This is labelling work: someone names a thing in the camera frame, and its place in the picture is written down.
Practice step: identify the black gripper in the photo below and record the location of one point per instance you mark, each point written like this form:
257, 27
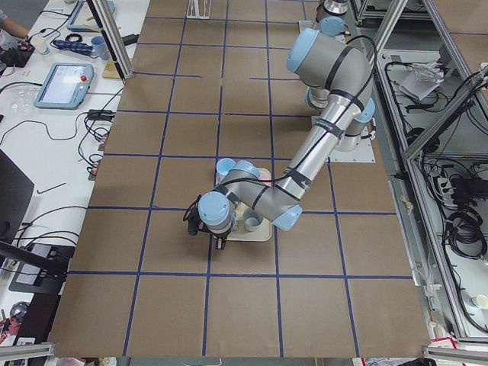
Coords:
219, 238

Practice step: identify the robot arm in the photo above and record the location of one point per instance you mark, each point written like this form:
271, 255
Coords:
322, 63
330, 16

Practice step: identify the grey plastic cup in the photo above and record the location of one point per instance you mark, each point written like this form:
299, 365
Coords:
252, 220

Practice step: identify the blue plastic cup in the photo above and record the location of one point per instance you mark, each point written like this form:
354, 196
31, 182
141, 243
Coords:
223, 167

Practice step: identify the pink plastic cup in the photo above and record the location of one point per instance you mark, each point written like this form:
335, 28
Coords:
264, 175

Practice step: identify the blue cup on desk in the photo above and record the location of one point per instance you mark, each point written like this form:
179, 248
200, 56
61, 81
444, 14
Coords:
100, 47

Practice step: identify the cream plastic tray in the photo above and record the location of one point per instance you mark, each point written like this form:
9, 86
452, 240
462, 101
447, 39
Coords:
239, 190

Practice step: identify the wooden mug tree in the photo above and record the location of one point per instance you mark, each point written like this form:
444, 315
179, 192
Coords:
110, 71

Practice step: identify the black power adapter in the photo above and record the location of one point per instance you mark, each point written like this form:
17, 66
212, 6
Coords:
130, 39

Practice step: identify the teach pendant tablet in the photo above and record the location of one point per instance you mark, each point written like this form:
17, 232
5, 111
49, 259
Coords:
81, 19
65, 86

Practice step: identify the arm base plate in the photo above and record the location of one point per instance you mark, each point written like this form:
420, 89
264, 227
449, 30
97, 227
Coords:
356, 144

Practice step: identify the white wire cup rack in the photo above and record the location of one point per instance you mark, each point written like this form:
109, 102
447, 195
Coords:
198, 9

